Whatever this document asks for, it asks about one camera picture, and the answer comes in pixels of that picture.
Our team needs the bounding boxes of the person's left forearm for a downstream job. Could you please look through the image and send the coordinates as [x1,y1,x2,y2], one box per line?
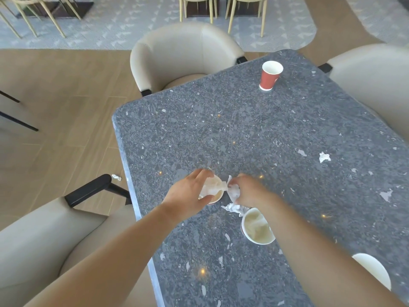
[24,201,174,307]

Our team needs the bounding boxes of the white tissue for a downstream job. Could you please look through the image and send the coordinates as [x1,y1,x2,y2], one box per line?
[226,175,241,204]
[221,203,250,218]
[199,176,227,199]

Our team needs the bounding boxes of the person's right forearm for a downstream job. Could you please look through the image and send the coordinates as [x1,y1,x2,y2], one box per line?
[260,192,404,307]

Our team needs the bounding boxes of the grey patterned rug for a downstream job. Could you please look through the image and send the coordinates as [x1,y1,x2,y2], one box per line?
[344,0,409,47]
[0,0,317,53]

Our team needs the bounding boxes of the paper cup with tissue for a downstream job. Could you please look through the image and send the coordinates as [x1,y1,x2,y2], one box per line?
[241,207,276,245]
[198,174,225,206]

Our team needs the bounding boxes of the black metal chair legs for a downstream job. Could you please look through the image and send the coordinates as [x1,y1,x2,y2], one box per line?
[0,90,39,132]

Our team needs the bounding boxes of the person's right hand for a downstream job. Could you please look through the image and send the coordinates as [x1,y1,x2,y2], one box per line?
[228,174,279,211]

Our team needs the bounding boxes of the white paper cup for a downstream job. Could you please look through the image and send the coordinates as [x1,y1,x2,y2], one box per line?
[352,253,392,291]

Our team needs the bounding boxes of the red paper cup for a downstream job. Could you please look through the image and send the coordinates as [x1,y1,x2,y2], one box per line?
[259,61,284,92]

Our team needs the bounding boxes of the beige armchair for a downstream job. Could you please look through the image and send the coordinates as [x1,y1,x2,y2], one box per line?
[0,174,157,307]
[130,22,248,97]
[318,43,409,143]

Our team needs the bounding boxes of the light wooden chair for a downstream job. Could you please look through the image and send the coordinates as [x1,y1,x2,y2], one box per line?
[0,0,82,39]
[225,0,268,38]
[178,0,218,25]

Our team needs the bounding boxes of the person's left hand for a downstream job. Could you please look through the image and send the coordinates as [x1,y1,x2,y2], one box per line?
[162,169,215,218]

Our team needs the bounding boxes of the dark table base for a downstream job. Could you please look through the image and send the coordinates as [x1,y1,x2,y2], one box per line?
[15,0,94,19]
[187,0,260,18]

